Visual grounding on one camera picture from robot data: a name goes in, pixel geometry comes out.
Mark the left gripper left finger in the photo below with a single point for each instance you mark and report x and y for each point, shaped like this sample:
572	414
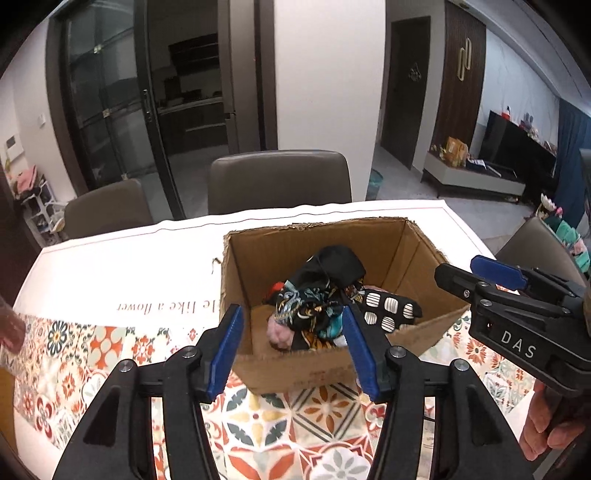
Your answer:
113	440

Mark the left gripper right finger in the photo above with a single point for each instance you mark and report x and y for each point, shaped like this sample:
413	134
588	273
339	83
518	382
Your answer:
472	437

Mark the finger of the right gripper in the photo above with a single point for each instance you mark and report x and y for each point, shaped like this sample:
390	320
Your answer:
462	284
498	273

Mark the black white patterned pouch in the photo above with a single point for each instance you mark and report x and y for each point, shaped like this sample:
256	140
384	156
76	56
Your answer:
384	310

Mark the black floral scarf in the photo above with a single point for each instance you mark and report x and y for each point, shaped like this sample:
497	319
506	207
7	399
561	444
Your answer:
312	300

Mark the right human hand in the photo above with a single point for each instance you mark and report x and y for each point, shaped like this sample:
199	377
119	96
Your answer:
537	436

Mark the grey chair right side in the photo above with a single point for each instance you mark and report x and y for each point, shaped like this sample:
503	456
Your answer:
534	245

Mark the grey chair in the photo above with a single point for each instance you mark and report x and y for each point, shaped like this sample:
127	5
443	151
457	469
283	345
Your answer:
115	207
277	179
534	245

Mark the clothes rack with garments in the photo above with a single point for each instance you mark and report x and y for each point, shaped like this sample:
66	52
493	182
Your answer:
552	216

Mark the brown cardboard box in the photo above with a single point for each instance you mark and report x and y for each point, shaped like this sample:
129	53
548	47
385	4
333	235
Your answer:
397	257

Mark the white tv cabinet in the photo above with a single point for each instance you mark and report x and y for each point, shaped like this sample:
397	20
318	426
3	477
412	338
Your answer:
460	182

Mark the patterned white tablecloth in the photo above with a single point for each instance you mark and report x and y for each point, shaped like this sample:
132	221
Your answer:
143	293

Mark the blue curtain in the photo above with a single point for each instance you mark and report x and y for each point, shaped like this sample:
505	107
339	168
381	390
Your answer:
573	135

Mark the grey chair far middle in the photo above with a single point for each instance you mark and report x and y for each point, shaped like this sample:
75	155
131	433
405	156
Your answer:
277	179

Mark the white shoe rack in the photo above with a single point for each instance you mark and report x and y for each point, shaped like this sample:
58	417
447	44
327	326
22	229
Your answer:
43	213

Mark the grey chair far left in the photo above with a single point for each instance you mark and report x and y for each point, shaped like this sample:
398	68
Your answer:
115	207

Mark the dark glass sliding door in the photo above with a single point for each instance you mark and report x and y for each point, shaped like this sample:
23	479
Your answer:
155	91

